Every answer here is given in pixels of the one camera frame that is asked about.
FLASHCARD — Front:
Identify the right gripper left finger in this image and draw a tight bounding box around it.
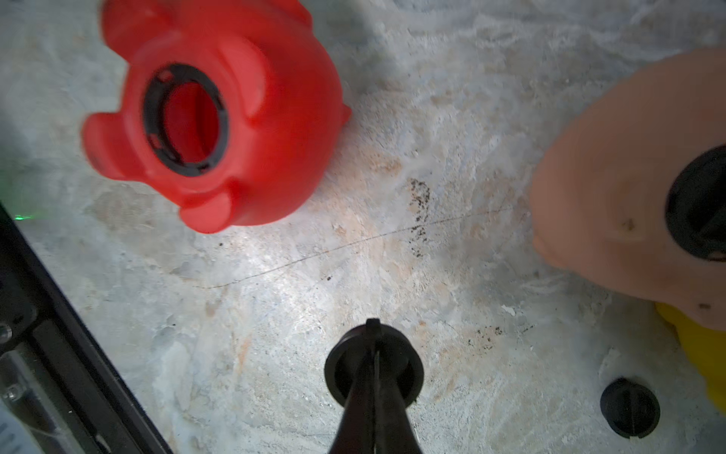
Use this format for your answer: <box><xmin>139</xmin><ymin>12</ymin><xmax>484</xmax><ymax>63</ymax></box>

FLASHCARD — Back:
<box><xmin>329</xmin><ymin>353</ymin><xmax>375</xmax><ymax>454</ymax></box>

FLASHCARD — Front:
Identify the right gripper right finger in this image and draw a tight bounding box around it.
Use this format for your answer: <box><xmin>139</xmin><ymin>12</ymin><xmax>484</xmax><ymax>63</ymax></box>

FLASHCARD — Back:
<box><xmin>374</xmin><ymin>352</ymin><xmax>423</xmax><ymax>454</ymax></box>

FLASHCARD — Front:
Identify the black plug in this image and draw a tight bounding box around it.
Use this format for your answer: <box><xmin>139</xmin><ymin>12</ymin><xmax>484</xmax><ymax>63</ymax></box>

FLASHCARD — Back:
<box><xmin>665</xmin><ymin>145</ymin><xmax>725</xmax><ymax>262</ymax></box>
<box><xmin>324</xmin><ymin>319</ymin><xmax>425</xmax><ymax>407</ymax></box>
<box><xmin>599</xmin><ymin>378</ymin><xmax>661</xmax><ymax>439</ymax></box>

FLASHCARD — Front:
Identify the pink piggy bank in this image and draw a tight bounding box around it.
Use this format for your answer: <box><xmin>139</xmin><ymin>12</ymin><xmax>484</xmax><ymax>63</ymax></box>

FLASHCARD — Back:
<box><xmin>529</xmin><ymin>47</ymin><xmax>725</xmax><ymax>331</ymax></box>

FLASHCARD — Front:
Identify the yellow piggy bank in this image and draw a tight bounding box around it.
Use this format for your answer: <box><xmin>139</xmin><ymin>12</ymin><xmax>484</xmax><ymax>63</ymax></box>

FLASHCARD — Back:
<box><xmin>655</xmin><ymin>303</ymin><xmax>726</xmax><ymax>414</ymax></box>

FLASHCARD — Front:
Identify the red piggy bank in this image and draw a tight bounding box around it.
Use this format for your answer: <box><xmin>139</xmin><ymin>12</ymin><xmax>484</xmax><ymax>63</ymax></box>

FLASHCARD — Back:
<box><xmin>82</xmin><ymin>1</ymin><xmax>351</xmax><ymax>234</ymax></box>

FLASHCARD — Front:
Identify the black plug front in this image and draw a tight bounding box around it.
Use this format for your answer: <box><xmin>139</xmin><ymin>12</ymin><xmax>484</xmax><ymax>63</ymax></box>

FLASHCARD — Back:
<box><xmin>665</xmin><ymin>145</ymin><xmax>725</xmax><ymax>262</ymax></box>

